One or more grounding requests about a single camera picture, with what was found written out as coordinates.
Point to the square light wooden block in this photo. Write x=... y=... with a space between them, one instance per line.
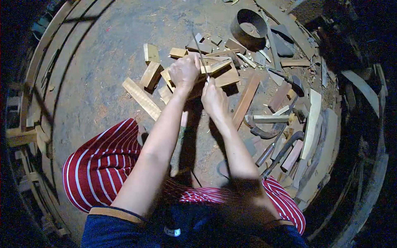
x=151 y=53

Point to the person's left hand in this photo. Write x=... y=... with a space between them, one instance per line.
x=183 y=73

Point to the pale wooden strip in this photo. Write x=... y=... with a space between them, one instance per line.
x=218 y=65

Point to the person's right fingers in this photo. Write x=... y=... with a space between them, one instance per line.
x=208 y=86

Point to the dark-headed hammer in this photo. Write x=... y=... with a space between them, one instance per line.
x=297 y=85

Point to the pale curved wooden plank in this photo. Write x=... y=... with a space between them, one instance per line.
x=311 y=124

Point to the grey curved plank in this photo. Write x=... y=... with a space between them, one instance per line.
x=364 y=90

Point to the stack of curved wooden frames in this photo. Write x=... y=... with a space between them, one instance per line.
x=38 y=62

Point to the oblong light wooden block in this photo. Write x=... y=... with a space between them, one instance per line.
x=151 y=75

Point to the pale wood offcut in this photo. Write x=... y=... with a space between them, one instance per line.
x=165 y=94

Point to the brown short plank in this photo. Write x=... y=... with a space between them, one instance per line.
x=279 y=96

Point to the dark flat stone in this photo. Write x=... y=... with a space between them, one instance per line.
x=282 y=42

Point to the curved dark metal adze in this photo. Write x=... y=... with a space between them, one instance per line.
x=263 y=133

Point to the large light wooden block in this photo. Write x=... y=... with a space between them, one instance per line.
x=228 y=78

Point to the long pale wooden slat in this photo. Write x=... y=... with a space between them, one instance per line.
x=141 y=98

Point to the slanted light wood piece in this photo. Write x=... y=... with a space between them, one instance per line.
x=167 y=78

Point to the person's left fingers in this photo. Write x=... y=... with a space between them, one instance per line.
x=187 y=61

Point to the person's legs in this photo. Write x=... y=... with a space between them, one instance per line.
x=102 y=167

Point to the small grey wood cube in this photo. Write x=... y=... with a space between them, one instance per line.
x=216 y=40

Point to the short brown wooden strip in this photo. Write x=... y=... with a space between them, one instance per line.
x=294 y=63

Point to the person's body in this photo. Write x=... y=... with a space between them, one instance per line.
x=201 y=231

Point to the small tan wooden block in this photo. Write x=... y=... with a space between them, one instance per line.
x=177 y=52

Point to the pale wooden bar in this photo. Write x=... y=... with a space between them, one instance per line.
x=271 y=118

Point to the long grey wooden board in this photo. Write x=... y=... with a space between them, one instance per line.
x=287 y=26

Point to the thin grey wooden slat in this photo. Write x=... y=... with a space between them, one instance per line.
x=273 y=46

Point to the long reddish wooden plank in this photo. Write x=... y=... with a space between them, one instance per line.
x=246 y=100

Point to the large curved wooden plank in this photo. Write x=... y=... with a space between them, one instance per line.
x=324 y=155

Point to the thin metal blade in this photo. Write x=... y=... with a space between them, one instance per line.
x=200 y=52

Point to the brown wooden block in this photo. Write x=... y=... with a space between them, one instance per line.
x=235 y=46

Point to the reddish wood piece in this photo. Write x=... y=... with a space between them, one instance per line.
x=291 y=156

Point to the person's right hand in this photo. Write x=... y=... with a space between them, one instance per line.
x=214 y=100

